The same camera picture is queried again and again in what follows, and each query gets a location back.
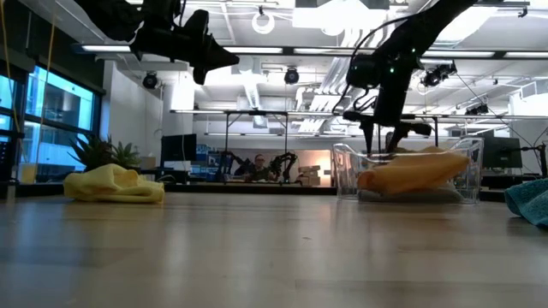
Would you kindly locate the black computer monitor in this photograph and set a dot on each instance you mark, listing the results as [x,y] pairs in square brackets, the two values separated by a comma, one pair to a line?
[179,147]
[501,152]

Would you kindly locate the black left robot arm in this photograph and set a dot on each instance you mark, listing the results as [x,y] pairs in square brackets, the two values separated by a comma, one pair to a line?
[111,17]

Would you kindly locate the stack of tan boxes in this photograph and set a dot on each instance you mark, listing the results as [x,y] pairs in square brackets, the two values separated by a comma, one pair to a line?
[310,175]

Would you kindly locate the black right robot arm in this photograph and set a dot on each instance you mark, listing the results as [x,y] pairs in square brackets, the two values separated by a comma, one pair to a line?
[419,30]

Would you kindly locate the grey microfiber towel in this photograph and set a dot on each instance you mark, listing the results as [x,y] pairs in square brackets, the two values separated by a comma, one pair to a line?
[411,197]

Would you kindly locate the long ceiling light bar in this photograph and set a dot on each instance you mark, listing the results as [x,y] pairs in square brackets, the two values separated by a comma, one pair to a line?
[265,50]

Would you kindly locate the teal microfiber towel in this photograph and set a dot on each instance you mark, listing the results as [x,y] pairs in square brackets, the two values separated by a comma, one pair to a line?
[531,201]

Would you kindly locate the potted succulent plant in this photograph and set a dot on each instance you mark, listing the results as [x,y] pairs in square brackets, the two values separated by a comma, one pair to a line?
[100,154]

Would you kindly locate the clear plastic bin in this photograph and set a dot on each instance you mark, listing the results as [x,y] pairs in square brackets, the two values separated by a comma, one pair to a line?
[344,171]

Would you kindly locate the person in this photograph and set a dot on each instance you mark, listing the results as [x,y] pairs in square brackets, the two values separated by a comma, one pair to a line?
[259,167]

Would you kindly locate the black ceiling-mounted camera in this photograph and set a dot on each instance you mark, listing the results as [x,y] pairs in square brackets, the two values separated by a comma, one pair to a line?
[436,75]
[150,80]
[477,110]
[291,75]

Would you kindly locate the yellow microfiber towel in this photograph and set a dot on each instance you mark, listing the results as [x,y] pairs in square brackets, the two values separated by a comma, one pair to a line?
[113,186]

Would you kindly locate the orange microfiber towel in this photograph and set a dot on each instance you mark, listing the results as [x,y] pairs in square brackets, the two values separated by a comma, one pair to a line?
[415,171]

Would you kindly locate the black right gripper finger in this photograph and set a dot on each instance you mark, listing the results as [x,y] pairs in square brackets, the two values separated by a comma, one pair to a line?
[398,137]
[368,139]

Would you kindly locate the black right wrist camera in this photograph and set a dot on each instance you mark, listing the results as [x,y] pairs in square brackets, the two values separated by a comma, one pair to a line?
[363,72]

